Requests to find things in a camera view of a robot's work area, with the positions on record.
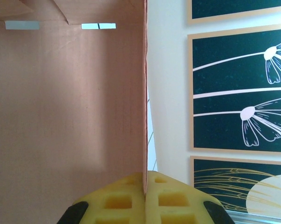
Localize wall panel pink flowers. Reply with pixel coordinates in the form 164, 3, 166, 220
187, 23, 281, 157

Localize pink paper box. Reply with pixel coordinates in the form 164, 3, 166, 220
0, 0, 149, 196

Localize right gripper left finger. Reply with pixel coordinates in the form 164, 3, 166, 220
58, 172, 147, 224

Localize wall panel pink circle gold feathers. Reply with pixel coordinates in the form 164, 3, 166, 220
190, 155, 281, 217

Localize wall panel orange circle leaves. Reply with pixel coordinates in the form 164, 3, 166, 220
186, 0, 281, 25

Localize aluminium corner post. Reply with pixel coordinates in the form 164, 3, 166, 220
224, 208, 281, 224

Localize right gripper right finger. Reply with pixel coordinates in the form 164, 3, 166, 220
144, 170, 235, 224

